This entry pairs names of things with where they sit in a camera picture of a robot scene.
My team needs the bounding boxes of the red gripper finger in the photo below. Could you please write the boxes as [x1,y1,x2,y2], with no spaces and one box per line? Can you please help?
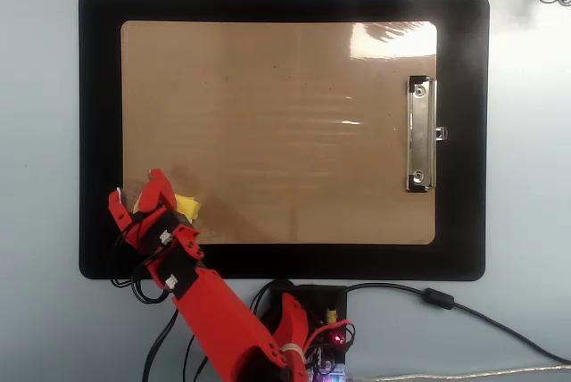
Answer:
[136,168,177,214]
[108,188,135,232]

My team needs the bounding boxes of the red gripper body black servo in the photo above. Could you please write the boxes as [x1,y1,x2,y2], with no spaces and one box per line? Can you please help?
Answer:
[128,201,196,235]

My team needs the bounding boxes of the yellow white sponge black knob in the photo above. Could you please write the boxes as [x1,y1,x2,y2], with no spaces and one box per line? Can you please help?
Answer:
[118,183,203,225]

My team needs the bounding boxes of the black robot base with electronics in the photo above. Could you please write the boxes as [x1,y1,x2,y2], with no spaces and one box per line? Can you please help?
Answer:
[267,283,350,382]

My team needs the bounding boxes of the black rubber mat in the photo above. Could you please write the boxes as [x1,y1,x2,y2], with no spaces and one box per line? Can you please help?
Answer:
[79,0,491,282]

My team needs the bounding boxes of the brown glossy clipboard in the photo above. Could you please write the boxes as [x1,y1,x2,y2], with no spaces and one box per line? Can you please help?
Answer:
[120,20,438,246]

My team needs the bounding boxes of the silver metal clipboard clip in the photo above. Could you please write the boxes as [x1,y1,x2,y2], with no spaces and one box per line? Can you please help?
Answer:
[404,74,450,194]

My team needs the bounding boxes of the black servo wire bundle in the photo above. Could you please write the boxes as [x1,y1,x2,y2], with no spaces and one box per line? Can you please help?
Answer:
[109,229,295,382]

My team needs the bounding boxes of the red loose wire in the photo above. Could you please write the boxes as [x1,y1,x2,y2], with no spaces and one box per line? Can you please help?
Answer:
[302,318,357,356]

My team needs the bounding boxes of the black power cable with ferrite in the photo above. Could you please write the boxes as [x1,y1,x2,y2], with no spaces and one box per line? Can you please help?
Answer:
[345,282,571,365]

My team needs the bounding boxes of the silver braided USB cable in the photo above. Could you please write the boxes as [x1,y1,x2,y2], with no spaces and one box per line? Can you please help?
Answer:
[347,366,571,382]

